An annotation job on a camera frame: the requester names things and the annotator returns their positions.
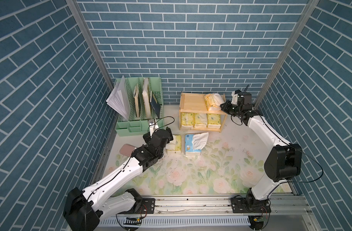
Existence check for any orange tissue pack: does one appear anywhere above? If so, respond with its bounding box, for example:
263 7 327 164
204 93 225 111

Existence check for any yellow tissue pack with tissue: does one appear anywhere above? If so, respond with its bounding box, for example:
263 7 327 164
165 135 182 155

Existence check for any blue tissue box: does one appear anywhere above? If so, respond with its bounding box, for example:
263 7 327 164
185 132 209 156

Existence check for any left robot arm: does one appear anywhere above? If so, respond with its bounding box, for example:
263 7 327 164
63 128 173 231

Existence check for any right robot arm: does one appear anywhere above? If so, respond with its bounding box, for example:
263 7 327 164
220 100 302 213

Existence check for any wooden two-tier shelf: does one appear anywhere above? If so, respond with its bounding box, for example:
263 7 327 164
179 92 227 132

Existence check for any pink phone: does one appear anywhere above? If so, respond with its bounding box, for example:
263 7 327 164
119 144 136 157

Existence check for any dark blue book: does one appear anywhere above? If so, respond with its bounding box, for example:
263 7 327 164
150 91 161 119

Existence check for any green desk file organizer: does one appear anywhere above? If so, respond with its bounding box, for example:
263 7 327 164
115 77 165 137

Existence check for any thick yellow-cover book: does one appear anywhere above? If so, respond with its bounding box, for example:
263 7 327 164
142 78 151 119

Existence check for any white paper stack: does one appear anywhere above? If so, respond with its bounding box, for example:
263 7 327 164
106 76 131 120

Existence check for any small circuit board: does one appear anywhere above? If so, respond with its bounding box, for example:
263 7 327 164
123 217 142 227

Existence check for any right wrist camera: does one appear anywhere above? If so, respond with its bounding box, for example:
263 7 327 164
231 90 252 105

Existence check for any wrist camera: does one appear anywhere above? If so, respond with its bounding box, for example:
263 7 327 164
148 120 159 136
231 90 252 105

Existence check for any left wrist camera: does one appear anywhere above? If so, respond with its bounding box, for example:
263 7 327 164
148 120 159 136

